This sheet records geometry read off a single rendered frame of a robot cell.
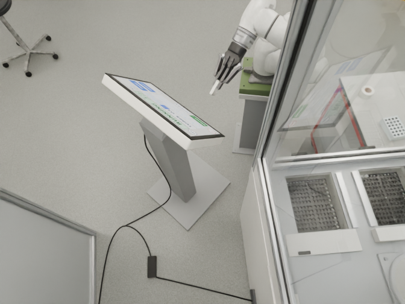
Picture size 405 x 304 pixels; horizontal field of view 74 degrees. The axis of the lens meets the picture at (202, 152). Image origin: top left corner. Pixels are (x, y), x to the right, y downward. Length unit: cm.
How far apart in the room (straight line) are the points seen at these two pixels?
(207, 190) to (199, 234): 34
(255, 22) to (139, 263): 171
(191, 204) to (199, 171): 28
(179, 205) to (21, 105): 192
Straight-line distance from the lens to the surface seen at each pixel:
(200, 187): 215
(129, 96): 118
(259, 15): 119
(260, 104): 180
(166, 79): 282
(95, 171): 247
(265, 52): 154
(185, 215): 210
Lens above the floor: 206
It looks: 63 degrees down
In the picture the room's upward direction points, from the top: 7 degrees counter-clockwise
